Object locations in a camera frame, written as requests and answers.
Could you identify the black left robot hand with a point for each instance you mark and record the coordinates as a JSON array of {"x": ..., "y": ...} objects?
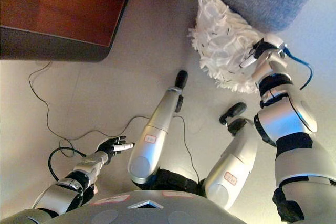
[{"x": 107, "y": 148}]

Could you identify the silver right robot leg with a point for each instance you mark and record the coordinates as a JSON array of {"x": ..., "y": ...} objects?
[{"x": 233, "y": 161}]

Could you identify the wooden table with dark edge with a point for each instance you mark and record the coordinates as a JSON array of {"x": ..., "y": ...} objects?
[{"x": 65, "y": 6}]

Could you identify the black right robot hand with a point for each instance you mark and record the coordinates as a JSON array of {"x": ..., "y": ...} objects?
[{"x": 262, "y": 47}]

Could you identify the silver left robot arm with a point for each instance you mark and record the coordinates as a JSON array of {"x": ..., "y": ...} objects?
[{"x": 65, "y": 190}]

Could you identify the white fringed pillow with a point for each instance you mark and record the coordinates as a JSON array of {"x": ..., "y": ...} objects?
[{"x": 223, "y": 45}]

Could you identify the silver left robot leg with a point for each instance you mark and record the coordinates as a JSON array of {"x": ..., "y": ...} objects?
[{"x": 155, "y": 132}]

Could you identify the silver robot leg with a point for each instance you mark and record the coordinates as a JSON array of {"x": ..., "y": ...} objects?
[
  {"x": 233, "y": 161},
  {"x": 155, "y": 132}
]

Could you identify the grey robot torso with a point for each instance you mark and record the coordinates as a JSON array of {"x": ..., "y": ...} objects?
[{"x": 136, "y": 211}]

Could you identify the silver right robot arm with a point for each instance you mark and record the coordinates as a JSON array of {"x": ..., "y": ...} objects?
[{"x": 288, "y": 124}]

